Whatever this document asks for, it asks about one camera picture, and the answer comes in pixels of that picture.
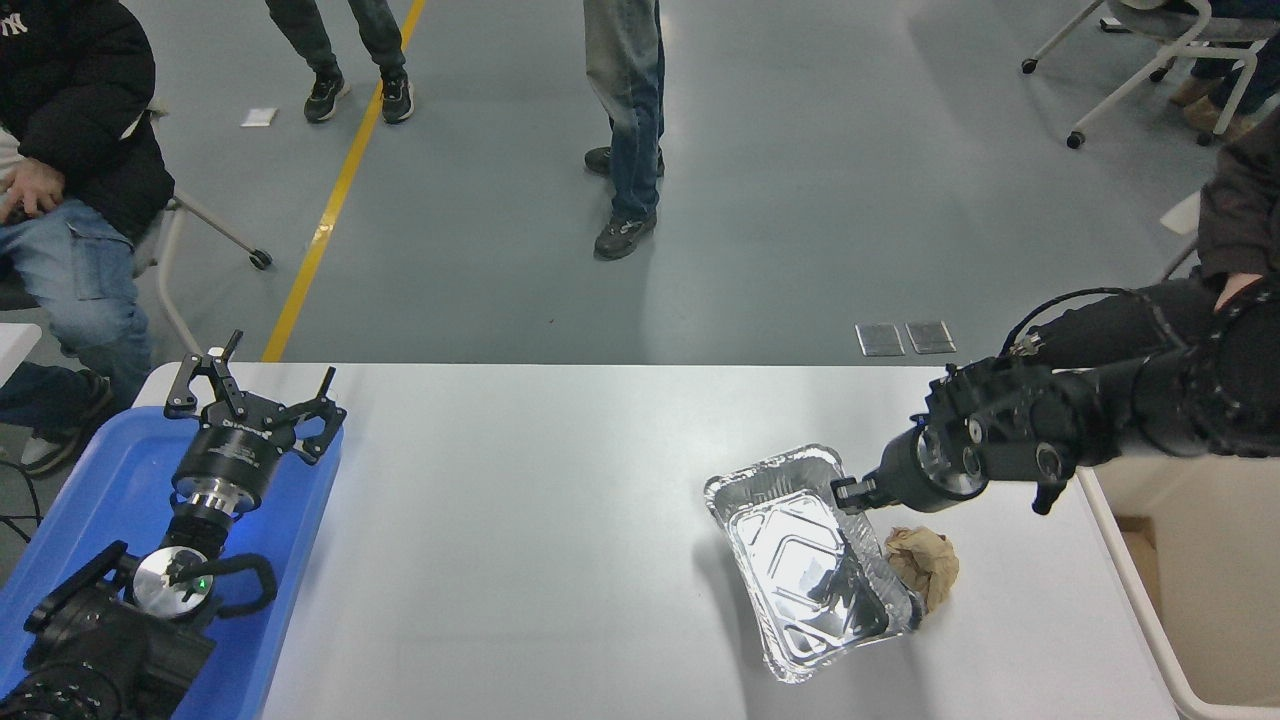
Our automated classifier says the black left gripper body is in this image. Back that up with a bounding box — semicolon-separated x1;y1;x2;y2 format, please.
172;404;299;501

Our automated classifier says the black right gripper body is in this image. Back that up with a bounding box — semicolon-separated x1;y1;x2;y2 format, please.
866;424;987;514

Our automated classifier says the silver foil tray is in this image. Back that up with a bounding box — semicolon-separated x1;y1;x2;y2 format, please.
703;444;926;685

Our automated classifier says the person's hand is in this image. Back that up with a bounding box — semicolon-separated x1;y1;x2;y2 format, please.
1211;274;1272;314
0;160;67;222

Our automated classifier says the crumpled tan paper ball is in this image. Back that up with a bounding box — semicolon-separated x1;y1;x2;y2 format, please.
884;527;961;614

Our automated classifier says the grey office chair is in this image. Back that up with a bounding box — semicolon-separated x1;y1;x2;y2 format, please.
133;98;274;357

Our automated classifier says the blue plastic tray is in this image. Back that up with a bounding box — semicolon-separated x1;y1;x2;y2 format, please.
0;405;344;720

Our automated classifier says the white side table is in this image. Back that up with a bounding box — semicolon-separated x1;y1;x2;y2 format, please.
0;323;43;387

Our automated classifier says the person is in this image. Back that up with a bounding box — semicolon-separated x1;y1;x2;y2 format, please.
1030;105;1280;371
583;0;667;262
1170;0;1280;143
0;0;177;477
264;0;417;126

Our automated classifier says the large pale bin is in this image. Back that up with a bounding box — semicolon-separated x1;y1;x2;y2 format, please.
1075;452;1280;720

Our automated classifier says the white chair part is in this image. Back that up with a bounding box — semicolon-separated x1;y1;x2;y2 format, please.
1160;190;1203;281

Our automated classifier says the black cable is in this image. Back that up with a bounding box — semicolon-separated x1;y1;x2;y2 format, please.
0;458;44;547

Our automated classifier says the white frame wheeled chair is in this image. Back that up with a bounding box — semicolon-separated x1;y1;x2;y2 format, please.
1020;0;1280;151

